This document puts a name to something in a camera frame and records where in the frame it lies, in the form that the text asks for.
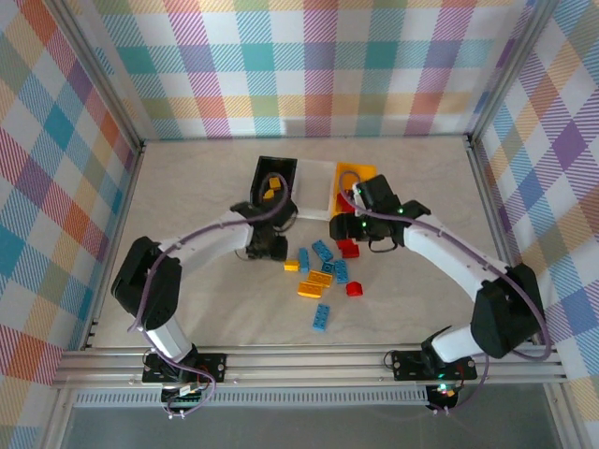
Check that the long blue lego brick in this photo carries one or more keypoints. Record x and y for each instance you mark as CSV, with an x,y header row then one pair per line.
x,y
322,250
304,259
341,271
321,318

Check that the small blue lego brick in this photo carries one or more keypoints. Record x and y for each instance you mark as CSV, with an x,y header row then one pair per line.
x,y
327,267

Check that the long yellow lego brick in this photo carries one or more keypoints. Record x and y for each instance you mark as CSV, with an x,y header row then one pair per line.
x,y
319,277
310,290

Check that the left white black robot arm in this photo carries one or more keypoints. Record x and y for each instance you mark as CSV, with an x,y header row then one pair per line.
x,y
150,285

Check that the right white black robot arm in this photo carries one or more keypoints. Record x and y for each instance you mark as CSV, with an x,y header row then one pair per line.
x,y
501,313

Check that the white plastic bin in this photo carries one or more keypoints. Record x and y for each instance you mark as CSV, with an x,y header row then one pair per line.
x,y
316,187

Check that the yellow plastic bin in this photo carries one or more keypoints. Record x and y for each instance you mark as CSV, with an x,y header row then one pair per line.
x,y
350,167

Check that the black plastic bin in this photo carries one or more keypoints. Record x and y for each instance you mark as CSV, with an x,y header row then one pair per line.
x,y
289,167

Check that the green controller board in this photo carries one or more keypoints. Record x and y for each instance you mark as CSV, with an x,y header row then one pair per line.
x,y
187,401

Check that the controller board with lights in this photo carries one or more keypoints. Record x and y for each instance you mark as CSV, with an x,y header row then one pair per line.
x,y
444,393

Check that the aluminium side rail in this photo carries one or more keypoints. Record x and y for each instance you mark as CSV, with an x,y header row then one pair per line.
x,y
486,187
114,224

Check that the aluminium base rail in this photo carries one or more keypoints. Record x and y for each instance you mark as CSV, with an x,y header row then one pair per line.
x,y
304,369

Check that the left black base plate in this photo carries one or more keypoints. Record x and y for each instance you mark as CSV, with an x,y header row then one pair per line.
x,y
215,367

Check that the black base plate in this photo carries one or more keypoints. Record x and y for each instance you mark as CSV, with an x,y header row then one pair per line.
x,y
215,367
407,367

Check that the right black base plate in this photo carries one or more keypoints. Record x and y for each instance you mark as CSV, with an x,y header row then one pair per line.
x,y
407,367

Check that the aluminium frame post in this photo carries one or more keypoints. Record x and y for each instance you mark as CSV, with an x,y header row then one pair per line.
x,y
510,70
100,75

